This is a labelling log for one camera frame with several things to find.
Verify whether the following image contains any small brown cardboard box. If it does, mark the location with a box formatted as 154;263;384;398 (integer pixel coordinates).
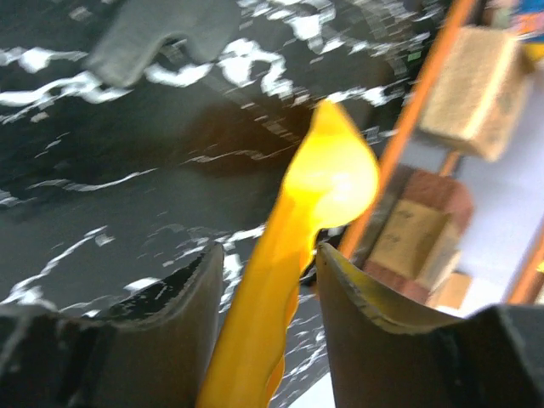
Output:
363;169;474;303

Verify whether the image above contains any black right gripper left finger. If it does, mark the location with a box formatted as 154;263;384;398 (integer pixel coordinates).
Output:
1;244;224;407

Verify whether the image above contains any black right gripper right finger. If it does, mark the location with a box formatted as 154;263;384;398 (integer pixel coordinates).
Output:
316;244;543;407

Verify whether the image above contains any tan cardboard box on shelf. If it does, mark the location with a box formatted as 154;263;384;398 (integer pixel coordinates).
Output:
419;26;529;162

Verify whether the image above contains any yellow plastic scoop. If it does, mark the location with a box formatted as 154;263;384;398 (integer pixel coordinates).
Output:
196;99;379;407

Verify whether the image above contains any orange wooden shelf rack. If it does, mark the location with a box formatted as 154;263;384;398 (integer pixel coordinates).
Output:
338;0;543;303

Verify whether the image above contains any black bag clip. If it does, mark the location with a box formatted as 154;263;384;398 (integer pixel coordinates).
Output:
83;0;241;88

